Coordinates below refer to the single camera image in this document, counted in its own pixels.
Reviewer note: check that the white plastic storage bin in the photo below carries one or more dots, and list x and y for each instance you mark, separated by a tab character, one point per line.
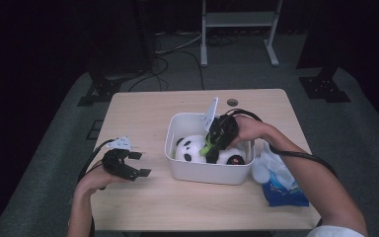
207	173

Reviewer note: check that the white metal stand frame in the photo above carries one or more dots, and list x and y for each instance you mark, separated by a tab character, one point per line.
240	19

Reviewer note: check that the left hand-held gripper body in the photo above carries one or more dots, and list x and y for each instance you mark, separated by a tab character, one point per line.
115	163

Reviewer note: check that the black stand base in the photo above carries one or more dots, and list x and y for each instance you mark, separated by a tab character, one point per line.
324	89
102	90

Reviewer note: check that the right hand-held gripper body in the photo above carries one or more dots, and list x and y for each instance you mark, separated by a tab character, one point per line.
225	131

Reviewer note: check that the white wet wipe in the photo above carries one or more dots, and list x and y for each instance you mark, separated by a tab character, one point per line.
276	164

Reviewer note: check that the person's white sleeve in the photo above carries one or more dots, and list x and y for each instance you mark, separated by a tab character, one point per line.
332	232

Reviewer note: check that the person's left hand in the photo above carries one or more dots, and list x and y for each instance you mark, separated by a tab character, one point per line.
95	179

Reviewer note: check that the person's right hand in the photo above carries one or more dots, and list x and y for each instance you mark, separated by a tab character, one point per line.
253	130

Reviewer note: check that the panda plush toy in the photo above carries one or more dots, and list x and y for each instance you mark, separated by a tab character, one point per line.
190	149

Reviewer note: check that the blue wet wipes packet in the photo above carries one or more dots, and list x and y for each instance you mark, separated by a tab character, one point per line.
286	197

